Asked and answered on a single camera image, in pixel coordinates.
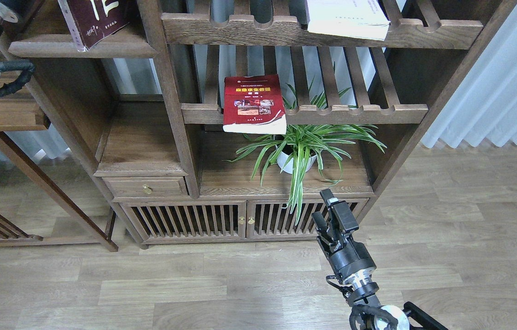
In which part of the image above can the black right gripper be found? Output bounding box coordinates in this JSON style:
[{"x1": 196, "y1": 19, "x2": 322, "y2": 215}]
[{"x1": 311, "y1": 189, "x2": 376, "y2": 286}]

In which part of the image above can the white book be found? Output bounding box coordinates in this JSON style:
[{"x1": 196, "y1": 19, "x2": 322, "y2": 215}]
[{"x1": 305, "y1": 0, "x2": 390, "y2": 40}]

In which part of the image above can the dark maroon book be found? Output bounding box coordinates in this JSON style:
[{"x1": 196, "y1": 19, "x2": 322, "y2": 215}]
[{"x1": 58, "y1": 0, "x2": 135, "y2": 52}]

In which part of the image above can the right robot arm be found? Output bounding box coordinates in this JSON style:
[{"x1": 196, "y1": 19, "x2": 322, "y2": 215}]
[{"x1": 311, "y1": 189, "x2": 446, "y2": 330}]

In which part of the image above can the right slatted cabinet door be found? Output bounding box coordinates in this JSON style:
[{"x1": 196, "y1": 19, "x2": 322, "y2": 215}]
[{"x1": 246, "y1": 198, "x2": 370, "y2": 240}]

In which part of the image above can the slatted cabinet door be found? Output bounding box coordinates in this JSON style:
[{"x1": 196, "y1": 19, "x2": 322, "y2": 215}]
[
  {"x1": 120, "y1": 201, "x2": 246, "y2": 245},
  {"x1": 246, "y1": 198, "x2": 370, "y2": 240}
]

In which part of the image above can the white plant pot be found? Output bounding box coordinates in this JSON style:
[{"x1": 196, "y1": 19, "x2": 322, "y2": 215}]
[{"x1": 276, "y1": 145, "x2": 317, "y2": 175}]

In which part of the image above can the green spider plant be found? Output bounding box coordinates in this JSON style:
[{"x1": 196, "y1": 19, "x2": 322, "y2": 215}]
[{"x1": 227, "y1": 76, "x2": 387, "y2": 226}]

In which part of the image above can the left slatted cabinet door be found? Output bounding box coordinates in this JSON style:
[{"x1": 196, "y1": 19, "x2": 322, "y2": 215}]
[{"x1": 120, "y1": 201, "x2": 246, "y2": 245}]

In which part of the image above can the red paperback book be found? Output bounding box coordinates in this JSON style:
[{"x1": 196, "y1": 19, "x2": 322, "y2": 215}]
[{"x1": 223, "y1": 74, "x2": 286, "y2": 134}]

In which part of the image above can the dark wooden bookshelf cabinet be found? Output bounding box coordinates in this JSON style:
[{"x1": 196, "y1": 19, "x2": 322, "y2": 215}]
[{"x1": 0, "y1": 0, "x2": 517, "y2": 247}]

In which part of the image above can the small wooden drawer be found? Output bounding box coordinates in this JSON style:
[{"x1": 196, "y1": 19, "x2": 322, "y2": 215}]
[{"x1": 103, "y1": 177, "x2": 187, "y2": 198}]

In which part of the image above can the white curtain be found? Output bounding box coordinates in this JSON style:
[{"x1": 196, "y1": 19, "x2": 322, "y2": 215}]
[{"x1": 421, "y1": 5, "x2": 517, "y2": 148}]

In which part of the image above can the wooden side table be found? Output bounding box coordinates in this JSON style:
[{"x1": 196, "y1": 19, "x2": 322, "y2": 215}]
[{"x1": 0, "y1": 89, "x2": 118, "y2": 252}]

